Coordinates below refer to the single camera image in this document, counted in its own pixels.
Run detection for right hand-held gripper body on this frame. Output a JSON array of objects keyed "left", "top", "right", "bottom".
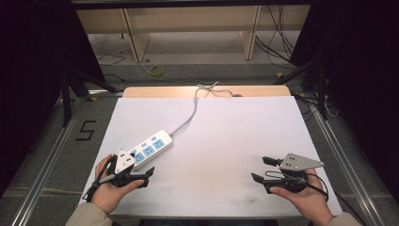
[{"left": 263, "top": 153, "right": 326, "bottom": 194}]

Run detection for bundle of black floor cables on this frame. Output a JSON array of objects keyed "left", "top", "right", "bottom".
[{"left": 254, "top": 5, "right": 299, "bottom": 70}]

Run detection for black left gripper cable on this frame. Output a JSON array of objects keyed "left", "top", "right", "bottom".
[{"left": 82, "top": 155, "right": 118, "bottom": 203}]

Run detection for wooden table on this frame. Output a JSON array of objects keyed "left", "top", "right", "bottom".
[{"left": 121, "top": 85, "right": 292, "bottom": 99}]

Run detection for thin white floor cable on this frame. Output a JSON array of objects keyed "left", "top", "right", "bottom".
[{"left": 324, "top": 93, "right": 341, "bottom": 118}]

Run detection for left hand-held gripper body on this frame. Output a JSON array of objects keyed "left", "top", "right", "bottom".
[{"left": 106, "top": 148, "right": 137, "bottom": 188}]

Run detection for thin black floor cable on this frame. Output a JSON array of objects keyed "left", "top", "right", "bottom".
[{"left": 96, "top": 50, "right": 127, "bottom": 83}]

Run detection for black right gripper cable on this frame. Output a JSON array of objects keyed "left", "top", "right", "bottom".
[{"left": 264, "top": 169, "right": 369, "bottom": 226}]

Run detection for aluminium floor rail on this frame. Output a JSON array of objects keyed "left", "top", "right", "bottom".
[
  {"left": 11, "top": 96, "right": 88, "bottom": 226},
  {"left": 309, "top": 102, "right": 388, "bottom": 226}
]

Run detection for white power strip blue sockets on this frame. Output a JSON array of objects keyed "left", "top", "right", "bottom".
[{"left": 129, "top": 129, "right": 174, "bottom": 171}]

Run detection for person's right hand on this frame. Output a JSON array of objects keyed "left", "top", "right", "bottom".
[{"left": 268, "top": 169, "right": 335, "bottom": 226}]

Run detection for white power strip cable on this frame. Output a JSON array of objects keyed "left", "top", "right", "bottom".
[{"left": 168, "top": 81, "right": 243, "bottom": 137}]

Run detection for black curtain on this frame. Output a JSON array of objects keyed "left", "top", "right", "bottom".
[
  {"left": 0, "top": 0, "right": 107, "bottom": 199},
  {"left": 288, "top": 0, "right": 399, "bottom": 202}
]

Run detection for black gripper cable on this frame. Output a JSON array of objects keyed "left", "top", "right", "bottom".
[
  {"left": 264, "top": 169, "right": 369, "bottom": 226},
  {"left": 82, "top": 155, "right": 118, "bottom": 203}
]

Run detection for person's left hand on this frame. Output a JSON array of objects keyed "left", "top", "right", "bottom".
[{"left": 90, "top": 153, "right": 145, "bottom": 216}]

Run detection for white foam board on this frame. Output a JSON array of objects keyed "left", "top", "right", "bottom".
[{"left": 78, "top": 95, "right": 343, "bottom": 219}]

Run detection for light wooden shelf unit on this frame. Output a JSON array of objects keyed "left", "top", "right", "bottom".
[{"left": 75, "top": 4, "right": 312, "bottom": 64}]

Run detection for black metal stand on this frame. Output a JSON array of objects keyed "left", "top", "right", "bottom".
[
  {"left": 59, "top": 60, "right": 124, "bottom": 128},
  {"left": 273, "top": 53, "right": 330, "bottom": 121}
]

